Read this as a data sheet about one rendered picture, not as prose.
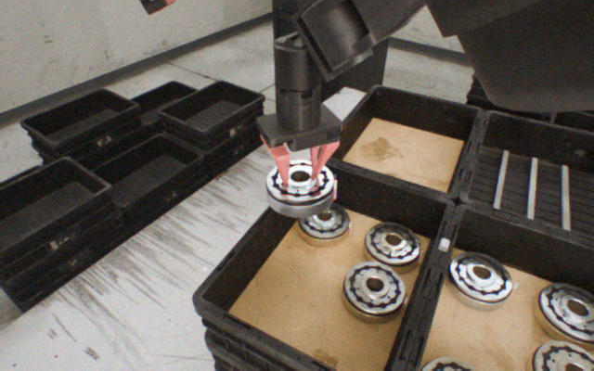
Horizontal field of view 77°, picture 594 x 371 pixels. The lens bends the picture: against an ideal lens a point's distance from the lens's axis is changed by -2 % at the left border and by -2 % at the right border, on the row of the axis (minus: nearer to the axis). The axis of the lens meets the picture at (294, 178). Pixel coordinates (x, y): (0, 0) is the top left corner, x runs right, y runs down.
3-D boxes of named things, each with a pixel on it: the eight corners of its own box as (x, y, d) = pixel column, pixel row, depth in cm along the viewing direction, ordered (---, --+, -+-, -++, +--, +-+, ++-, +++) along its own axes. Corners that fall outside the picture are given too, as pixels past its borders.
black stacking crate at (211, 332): (375, 443, 50) (389, 412, 43) (200, 341, 61) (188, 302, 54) (440, 244, 77) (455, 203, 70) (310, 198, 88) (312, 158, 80)
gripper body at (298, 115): (256, 129, 53) (251, 78, 48) (322, 114, 55) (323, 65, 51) (271, 152, 48) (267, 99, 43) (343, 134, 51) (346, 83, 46)
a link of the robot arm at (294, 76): (262, 35, 43) (303, 44, 40) (297, 20, 47) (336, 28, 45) (266, 91, 47) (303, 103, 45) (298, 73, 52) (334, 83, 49)
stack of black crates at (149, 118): (163, 181, 196) (148, 125, 175) (129, 161, 210) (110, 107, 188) (218, 147, 221) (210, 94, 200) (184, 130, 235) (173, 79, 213)
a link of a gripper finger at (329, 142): (277, 170, 58) (273, 116, 53) (318, 159, 60) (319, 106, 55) (293, 196, 53) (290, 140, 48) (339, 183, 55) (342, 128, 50)
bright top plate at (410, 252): (406, 274, 66) (406, 272, 65) (355, 248, 70) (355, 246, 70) (428, 238, 72) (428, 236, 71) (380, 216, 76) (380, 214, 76)
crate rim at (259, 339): (388, 419, 44) (391, 412, 42) (188, 310, 55) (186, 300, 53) (453, 210, 71) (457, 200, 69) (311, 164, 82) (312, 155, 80)
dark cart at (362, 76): (332, 160, 234) (344, 8, 177) (276, 137, 255) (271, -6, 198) (377, 121, 272) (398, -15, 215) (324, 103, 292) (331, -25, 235)
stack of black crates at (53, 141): (93, 226, 171) (53, 145, 143) (59, 199, 185) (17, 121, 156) (162, 181, 196) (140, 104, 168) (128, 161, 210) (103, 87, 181)
